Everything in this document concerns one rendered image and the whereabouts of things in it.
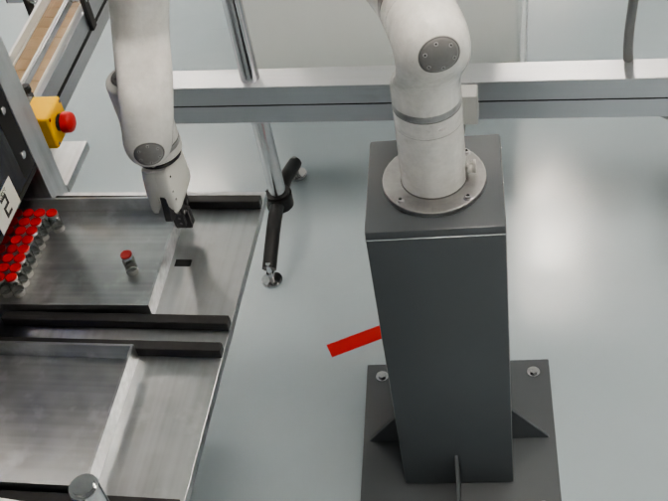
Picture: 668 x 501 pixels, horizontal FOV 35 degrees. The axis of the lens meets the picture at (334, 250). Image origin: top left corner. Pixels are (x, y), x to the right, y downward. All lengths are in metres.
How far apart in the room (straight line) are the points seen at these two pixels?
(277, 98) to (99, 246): 0.96
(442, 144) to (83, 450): 0.77
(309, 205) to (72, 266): 1.38
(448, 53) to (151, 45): 0.44
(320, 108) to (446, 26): 1.19
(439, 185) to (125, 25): 0.63
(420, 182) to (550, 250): 1.17
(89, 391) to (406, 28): 0.75
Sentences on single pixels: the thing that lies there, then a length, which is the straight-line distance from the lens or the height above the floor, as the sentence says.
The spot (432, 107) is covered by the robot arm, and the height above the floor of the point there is 1.08.
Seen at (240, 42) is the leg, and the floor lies 0.68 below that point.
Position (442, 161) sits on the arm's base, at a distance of 1.86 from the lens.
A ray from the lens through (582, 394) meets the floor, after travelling 2.71.
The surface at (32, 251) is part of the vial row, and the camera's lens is 1.97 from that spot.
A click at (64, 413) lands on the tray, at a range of 1.75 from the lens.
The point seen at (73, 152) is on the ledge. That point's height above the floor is 0.88.
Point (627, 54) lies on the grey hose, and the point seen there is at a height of 0.58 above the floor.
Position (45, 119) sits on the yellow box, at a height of 1.03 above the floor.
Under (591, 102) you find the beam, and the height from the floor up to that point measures 0.48.
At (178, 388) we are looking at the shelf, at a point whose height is 0.88.
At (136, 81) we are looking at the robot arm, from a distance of 1.62.
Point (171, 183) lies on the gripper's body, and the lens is 1.80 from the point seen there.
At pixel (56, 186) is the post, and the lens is 2.08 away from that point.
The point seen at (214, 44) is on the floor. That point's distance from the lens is 3.96.
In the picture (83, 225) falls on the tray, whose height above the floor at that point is 0.88.
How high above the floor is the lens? 2.20
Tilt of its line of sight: 46 degrees down
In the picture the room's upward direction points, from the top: 11 degrees counter-clockwise
